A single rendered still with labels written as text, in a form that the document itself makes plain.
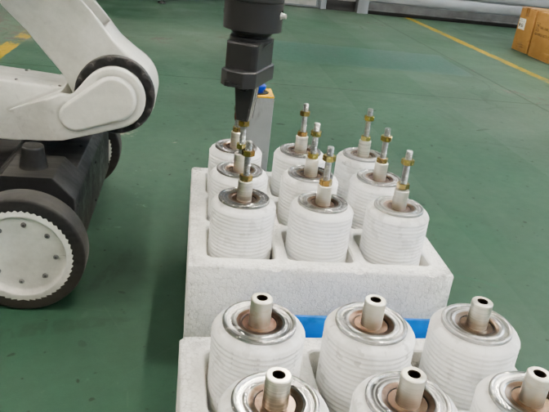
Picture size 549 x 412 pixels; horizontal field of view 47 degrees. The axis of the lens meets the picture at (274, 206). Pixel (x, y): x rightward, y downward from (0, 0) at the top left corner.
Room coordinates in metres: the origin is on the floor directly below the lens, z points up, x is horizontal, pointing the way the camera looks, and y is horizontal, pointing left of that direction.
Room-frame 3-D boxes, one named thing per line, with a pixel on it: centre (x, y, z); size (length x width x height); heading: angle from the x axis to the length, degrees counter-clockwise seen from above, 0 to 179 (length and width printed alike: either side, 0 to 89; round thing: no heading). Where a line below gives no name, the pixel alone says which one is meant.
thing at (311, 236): (0.87, -0.07, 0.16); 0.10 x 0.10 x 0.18
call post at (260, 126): (1.27, 0.06, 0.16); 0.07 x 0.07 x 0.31; 9
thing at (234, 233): (0.86, 0.05, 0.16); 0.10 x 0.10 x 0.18
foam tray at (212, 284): (0.99, -0.05, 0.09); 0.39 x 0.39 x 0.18; 9
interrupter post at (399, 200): (0.89, -0.19, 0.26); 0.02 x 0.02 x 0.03
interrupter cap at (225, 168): (0.97, 0.06, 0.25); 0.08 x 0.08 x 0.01
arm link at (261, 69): (0.97, 0.06, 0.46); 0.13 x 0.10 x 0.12; 166
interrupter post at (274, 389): (0.43, -0.02, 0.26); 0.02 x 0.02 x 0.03
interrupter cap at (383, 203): (0.89, -0.19, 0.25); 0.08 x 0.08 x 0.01
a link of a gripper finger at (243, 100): (0.96, 0.07, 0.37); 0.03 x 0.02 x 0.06; 76
